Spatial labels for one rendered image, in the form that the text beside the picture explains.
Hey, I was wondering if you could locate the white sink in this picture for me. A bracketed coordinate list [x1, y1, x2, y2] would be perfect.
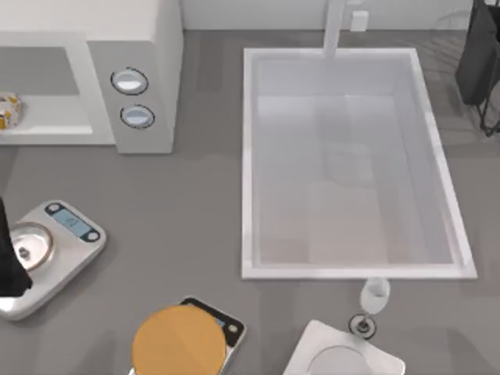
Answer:
[241, 47, 478, 280]

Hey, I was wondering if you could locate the microwave knob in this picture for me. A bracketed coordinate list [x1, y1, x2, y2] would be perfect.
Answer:
[119, 104, 155, 130]
[110, 66, 149, 96]

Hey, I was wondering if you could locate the clear wine glass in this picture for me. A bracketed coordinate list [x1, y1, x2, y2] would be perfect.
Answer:
[348, 276, 391, 336]

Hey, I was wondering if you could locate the orange-topped kitchen scale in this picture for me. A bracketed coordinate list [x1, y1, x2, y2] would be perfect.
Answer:
[130, 295, 247, 375]

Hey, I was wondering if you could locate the tall white tap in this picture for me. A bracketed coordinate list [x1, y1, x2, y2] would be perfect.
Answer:
[322, 0, 363, 60]

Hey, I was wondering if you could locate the white square plate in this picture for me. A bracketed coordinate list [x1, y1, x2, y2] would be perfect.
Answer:
[281, 319, 406, 375]

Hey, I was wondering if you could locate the pale microwave oven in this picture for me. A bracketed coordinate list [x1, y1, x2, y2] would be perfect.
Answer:
[0, 0, 185, 155]

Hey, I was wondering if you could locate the silver kitchen scale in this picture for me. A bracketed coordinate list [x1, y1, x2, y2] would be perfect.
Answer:
[0, 199, 108, 322]

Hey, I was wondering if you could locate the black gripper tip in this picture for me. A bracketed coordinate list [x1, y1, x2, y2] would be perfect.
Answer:
[0, 195, 33, 298]

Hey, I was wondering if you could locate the white and yellow box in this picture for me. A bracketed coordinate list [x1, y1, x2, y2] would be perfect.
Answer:
[0, 91, 25, 131]

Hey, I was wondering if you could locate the black rack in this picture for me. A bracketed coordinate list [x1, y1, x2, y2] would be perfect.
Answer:
[455, 0, 500, 138]

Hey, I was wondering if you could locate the white wall socket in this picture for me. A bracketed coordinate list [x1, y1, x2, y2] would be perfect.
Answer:
[350, 10, 369, 32]

